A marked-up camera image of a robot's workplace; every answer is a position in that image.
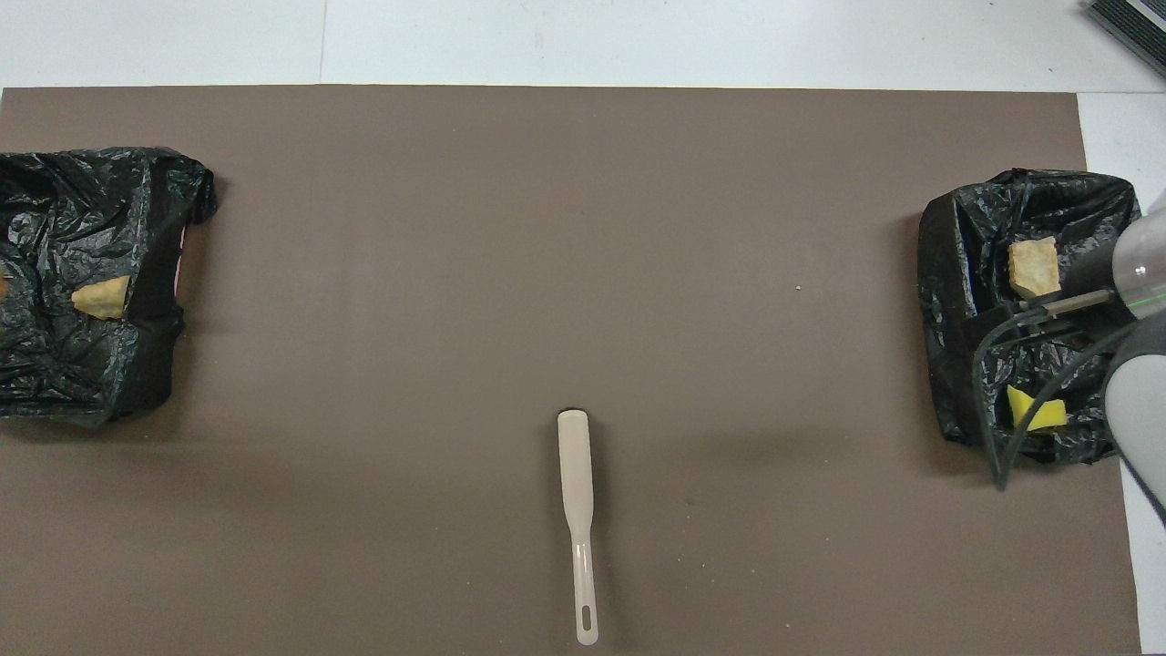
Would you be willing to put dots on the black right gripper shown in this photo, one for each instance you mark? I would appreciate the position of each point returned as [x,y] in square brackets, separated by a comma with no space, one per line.
[1098,273]

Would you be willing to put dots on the striped croissant bread piece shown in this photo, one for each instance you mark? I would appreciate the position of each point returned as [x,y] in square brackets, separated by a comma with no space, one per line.
[102,299]
[1035,266]

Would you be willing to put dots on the green and yellow sponge piece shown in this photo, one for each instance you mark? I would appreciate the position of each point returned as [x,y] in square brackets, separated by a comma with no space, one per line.
[1025,408]

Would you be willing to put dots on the beige brush with black bristles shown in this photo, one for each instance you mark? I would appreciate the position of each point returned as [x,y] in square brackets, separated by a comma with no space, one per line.
[576,474]

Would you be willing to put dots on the black bag lined bin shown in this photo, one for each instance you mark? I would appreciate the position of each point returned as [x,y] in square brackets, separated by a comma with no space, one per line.
[82,210]
[966,273]

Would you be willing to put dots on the black grille device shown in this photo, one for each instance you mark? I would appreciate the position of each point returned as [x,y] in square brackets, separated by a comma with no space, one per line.
[1134,23]

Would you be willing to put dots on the brown table mat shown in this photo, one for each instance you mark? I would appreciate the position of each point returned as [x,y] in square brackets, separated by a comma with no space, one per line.
[547,273]

